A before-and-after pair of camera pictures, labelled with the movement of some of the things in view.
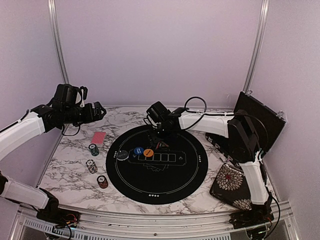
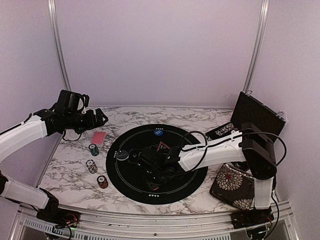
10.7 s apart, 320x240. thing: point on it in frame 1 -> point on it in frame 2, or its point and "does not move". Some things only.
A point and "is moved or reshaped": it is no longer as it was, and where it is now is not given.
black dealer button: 122,155 does not move
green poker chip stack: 94,149 does not move
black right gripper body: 162,130 -> 156,182
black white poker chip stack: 91,165 does not move
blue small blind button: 138,150 is moved or reshaped
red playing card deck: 98,137 does not move
